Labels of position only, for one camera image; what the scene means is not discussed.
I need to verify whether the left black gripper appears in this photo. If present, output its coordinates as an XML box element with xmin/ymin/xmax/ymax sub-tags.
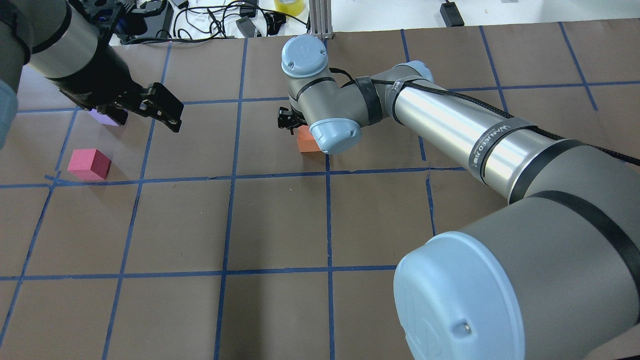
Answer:
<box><xmin>59</xmin><ymin>45</ymin><xmax>185</xmax><ymax>133</ymax></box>

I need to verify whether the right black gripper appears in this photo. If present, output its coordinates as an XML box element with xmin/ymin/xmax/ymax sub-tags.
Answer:
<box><xmin>278</xmin><ymin>106</ymin><xmax>307</xmax><ymax>132</ymax></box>

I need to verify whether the orange foam block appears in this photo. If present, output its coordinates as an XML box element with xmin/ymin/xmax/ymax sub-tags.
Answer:
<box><xmin>296</xmin><ymin>125</ymin><xmax>322</xmax><ymax>153</ymax></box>

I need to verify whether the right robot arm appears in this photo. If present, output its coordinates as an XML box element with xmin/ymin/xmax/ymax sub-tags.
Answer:
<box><xmin>278</xmin><ymin>34</ymin><xmax>640</xmax><ymax>360</ymax></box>

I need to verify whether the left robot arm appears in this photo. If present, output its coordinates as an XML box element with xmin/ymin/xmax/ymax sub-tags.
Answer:
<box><xmin>0</xmin><ymin>0</ymin><xmax>185</xmax><ymax>145</ymax></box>

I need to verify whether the purple foam block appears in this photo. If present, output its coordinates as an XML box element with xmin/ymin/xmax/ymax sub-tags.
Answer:
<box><xmin>87</xmin><ymin>109</ymin><xmax>122</xmax><ymax>126</ymax></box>

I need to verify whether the red foam block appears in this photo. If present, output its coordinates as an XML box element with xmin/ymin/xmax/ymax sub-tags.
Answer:
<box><xmin>67</xmin><ymin>148</ymin><xmax>112</xmax><ymax>182</ymax></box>

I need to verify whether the yellow tape roll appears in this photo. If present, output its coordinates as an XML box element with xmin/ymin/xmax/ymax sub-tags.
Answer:
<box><xmin>274</xmin><ymin>0</ymin><xmax>305</xmax><ymax>17</ymax></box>

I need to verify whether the black power adapter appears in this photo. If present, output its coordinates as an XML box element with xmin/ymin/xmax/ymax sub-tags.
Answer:
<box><xmin>439</xmin><ymin>0</ymin><xmax>466</xmax><ymax>28</ymax></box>

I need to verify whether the aluminium frame post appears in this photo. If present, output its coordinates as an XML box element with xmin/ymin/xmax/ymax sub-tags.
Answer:
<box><xmin>308</xmin><ymin>0</ymin><xmax>334</xmax><ymax>40</ymax></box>

